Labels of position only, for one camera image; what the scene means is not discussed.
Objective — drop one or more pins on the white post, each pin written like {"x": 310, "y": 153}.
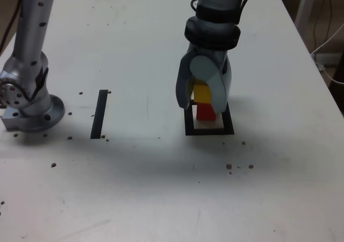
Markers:
{"x": 303, "y": 8}

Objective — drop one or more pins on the black tape strip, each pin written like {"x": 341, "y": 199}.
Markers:
{"x": 99, "y": 115}

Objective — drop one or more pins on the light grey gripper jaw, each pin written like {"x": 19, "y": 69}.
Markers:
{"x": 205, "y": 68}

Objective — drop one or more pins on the red cube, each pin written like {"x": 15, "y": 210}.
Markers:
{"x": 204, "y": 113}

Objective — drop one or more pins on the black tape square outline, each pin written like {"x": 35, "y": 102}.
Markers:
{"x": 189, "y": 123}

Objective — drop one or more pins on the yellow cube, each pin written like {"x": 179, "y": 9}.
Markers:
{"x": 201, "y": 94}

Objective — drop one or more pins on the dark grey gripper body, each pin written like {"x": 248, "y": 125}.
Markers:
{"x": 209, "y": 52}

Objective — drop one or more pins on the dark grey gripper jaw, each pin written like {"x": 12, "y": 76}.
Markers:
{"x": 182, "y": 86}

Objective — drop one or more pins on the black furniture edge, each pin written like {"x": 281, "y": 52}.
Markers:
{"x": 339, "y": 96}

